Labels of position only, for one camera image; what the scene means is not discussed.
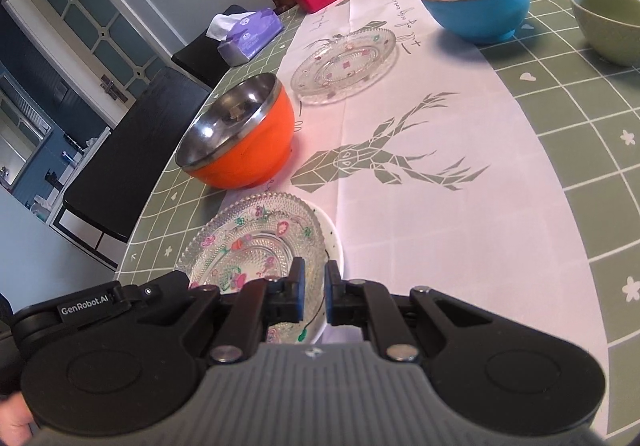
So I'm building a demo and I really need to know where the white door with glass panes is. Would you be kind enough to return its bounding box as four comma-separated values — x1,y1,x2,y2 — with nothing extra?
1,0,168,127

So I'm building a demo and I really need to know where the purple tissue pack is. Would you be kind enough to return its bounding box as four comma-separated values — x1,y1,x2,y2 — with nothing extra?
205,9,283,67

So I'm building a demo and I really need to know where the black chair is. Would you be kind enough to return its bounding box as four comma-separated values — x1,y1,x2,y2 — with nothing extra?
171,30,230,89
52,67,212,270

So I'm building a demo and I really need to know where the orange steel-lined bowl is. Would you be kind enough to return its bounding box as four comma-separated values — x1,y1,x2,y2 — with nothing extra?
175,73,295,189

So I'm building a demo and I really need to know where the black chair near left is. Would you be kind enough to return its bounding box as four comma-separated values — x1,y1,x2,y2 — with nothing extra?
52,67,212,270

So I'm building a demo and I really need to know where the clear floral glass plate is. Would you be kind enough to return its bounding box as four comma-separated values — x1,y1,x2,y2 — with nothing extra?
176,192,344,343

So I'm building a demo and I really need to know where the black chair far left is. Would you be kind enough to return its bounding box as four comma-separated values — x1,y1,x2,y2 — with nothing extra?
171,30,230,89

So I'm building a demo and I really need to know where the green ceramic bowl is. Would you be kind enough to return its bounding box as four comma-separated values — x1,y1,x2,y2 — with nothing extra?
570,0,639,67

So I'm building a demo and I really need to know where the person's hand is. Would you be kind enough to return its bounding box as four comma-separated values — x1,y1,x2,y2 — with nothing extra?
0,393,34,446

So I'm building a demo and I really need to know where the green checked tablecloth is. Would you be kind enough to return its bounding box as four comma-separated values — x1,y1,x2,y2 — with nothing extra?
115,0,640,442

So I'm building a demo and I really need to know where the clear glass plate far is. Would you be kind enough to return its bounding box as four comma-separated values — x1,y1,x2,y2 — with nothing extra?
291,28,398,105

